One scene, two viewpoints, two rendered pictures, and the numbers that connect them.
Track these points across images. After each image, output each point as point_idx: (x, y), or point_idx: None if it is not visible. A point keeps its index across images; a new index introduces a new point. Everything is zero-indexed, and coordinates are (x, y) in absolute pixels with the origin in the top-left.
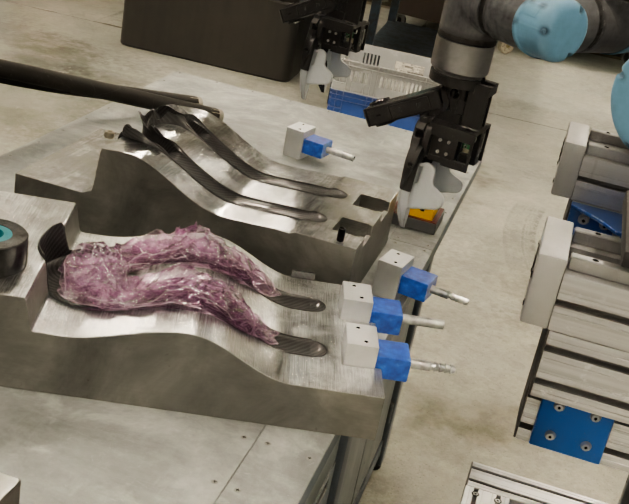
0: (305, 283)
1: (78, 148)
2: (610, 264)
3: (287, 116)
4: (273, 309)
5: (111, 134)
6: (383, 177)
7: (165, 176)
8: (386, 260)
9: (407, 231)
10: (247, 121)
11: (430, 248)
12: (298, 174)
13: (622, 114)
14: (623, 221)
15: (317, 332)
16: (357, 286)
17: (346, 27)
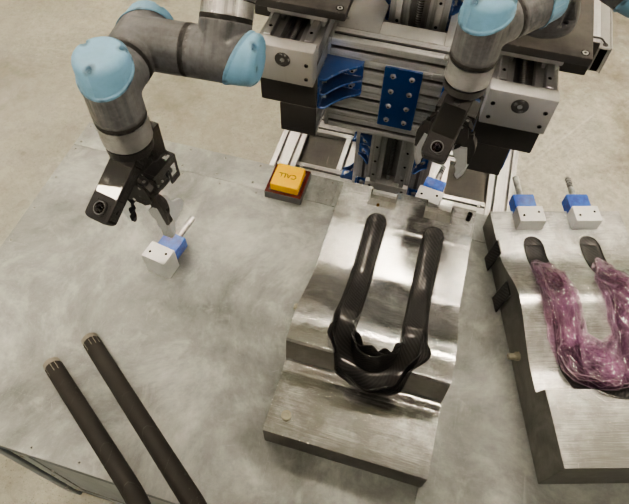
0: (504, 247)
1: (333, 438)
2: (550, 72)
3: (43, 277)
4: (560, 263)
5: (290, 412)
6: (197, 202)
7: (457, 331)
8: (437, 200)
9: (311, 193)
10: (76, 314)
11: (336, 181)
12: (340, 246)
13: None
14: (528, 51)
15: (568, 240)
16: (524, 213)
17: (170, 160)
